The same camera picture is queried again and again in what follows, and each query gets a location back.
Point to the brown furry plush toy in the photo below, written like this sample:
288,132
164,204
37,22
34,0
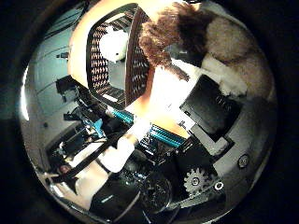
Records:
230,40

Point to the white round plush toy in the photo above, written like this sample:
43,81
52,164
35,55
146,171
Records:
113,45

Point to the black plastic mesh basket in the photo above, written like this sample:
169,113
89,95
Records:
137,71

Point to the black box device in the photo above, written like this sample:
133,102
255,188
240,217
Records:
67,84

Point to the person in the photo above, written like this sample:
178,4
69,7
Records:
64,169

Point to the blue ribbed metal rail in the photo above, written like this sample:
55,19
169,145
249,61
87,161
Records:
162,133

